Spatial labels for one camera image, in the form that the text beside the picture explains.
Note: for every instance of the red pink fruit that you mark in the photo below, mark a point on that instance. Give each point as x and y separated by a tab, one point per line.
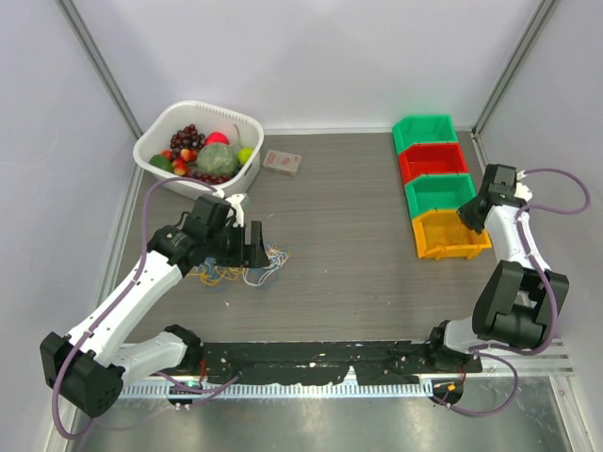
217	137

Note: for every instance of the yellow storage bin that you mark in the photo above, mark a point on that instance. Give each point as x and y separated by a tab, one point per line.
440	234

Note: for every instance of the dark red grape bunch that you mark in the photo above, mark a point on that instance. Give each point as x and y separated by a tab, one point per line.
188	138

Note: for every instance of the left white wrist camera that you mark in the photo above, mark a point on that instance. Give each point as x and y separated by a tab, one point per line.
231	208

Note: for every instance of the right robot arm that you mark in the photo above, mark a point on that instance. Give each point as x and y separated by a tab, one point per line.
519	306

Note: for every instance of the lime green fruit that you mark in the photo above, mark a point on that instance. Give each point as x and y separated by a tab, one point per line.
243	155

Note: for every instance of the near green storage bin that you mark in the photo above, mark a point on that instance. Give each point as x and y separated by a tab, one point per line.
438	192

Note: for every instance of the white plastic basket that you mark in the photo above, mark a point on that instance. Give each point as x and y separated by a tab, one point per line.
241	130

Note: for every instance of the far green storage bin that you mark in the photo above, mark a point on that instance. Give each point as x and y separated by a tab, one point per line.
423	129

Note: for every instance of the red storage bin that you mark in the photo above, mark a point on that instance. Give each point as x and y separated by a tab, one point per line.
431	158

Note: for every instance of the green avocado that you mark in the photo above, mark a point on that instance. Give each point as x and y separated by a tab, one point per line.
161	162

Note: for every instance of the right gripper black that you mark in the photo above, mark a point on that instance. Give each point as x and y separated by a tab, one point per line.
464	213

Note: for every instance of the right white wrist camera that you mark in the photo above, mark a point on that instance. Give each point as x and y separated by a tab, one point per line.
522	191

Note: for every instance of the green round melon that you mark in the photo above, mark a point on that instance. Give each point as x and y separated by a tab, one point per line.
217	159

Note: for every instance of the white slotted cable duct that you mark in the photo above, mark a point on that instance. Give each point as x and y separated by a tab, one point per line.
159	389

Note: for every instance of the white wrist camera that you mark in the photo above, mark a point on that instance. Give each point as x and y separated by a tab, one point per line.
231	208
522	191

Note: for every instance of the red playing card box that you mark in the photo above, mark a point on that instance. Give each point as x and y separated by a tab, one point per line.
282	162

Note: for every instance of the red strawberries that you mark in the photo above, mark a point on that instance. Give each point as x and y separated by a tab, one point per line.
179	162

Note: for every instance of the green storage bin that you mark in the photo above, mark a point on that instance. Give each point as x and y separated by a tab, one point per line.
423	129
438	192

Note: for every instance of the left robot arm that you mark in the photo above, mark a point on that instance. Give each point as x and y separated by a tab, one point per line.
90	365

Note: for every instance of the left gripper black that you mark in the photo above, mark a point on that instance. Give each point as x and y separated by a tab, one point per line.
252	255

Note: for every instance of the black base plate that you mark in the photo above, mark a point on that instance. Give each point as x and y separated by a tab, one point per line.
323	363

